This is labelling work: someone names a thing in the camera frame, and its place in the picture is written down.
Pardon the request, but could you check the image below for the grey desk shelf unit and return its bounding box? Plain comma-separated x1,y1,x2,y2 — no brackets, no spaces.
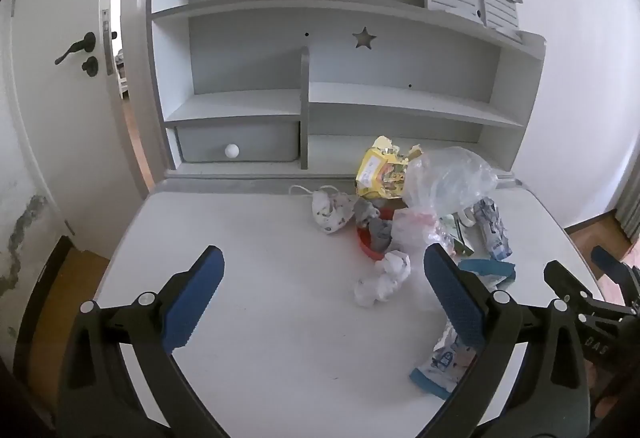
146,0,548,179

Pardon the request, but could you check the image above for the yellow snack bag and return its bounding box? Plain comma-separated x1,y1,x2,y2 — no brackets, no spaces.
356,135,426,199

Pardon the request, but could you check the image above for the grey curtain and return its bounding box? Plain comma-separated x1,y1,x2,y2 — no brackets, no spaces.
612,158,640,239

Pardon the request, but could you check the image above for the black door handle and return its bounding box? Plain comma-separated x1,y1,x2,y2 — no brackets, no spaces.
54,32,97,66

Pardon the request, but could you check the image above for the green white packet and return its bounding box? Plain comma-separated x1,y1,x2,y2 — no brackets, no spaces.
440,213,476,259

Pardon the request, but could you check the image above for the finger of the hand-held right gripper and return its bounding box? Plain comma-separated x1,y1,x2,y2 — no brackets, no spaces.
591,245,640,306
543,260,608,315

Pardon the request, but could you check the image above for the pink white plastic wrapper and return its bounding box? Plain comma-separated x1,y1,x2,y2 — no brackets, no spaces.
391,208,451,254

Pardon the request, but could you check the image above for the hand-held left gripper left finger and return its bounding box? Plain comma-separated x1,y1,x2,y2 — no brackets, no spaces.
56,245,226,438

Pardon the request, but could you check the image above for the white door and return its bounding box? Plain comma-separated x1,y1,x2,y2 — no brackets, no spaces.
0,0,151,269

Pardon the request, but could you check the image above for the blue white wrapper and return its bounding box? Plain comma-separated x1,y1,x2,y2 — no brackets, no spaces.
409,323,481,401
472,198,514,261
457,258,517,289

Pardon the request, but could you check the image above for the grey drawer with white knob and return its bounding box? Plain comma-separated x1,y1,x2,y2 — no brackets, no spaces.
175,121,301,164

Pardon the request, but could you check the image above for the red bowl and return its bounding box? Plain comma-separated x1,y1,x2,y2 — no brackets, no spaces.
356,205,401,261

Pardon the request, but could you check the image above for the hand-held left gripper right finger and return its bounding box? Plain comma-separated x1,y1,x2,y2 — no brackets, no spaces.
423,243,591,438

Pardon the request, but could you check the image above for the grey cloth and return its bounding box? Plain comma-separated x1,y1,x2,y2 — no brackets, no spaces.
352,198,396,251

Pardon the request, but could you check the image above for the crumpled white tissue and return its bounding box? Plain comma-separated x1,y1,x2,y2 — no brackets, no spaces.
354,249,412,306

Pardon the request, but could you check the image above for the clear plastic bag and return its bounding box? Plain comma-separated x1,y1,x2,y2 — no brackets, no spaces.
402,147,500,219

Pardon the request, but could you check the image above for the white patterned face mask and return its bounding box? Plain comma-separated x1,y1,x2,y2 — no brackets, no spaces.
289,185,358,236

